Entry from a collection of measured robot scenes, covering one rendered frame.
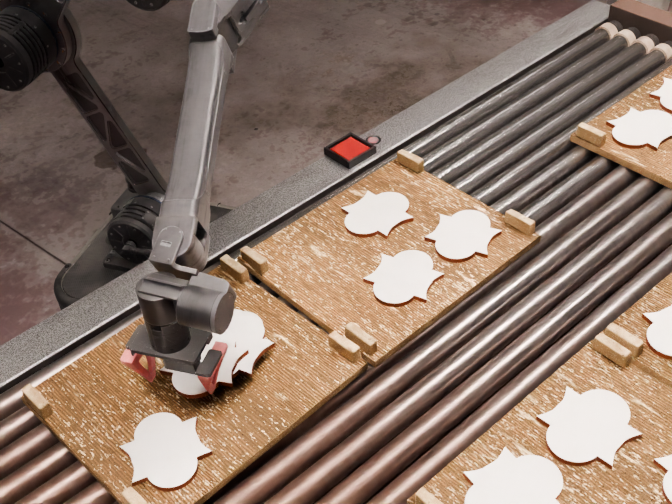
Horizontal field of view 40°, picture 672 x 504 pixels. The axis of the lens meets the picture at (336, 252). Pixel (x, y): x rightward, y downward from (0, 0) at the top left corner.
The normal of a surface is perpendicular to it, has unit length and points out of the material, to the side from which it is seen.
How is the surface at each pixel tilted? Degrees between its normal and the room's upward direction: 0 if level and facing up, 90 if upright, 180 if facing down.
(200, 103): 22
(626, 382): 0
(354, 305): 0
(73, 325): 0
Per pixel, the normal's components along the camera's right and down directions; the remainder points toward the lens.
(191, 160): -0.14, -0.43
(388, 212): -0.07, -0.74
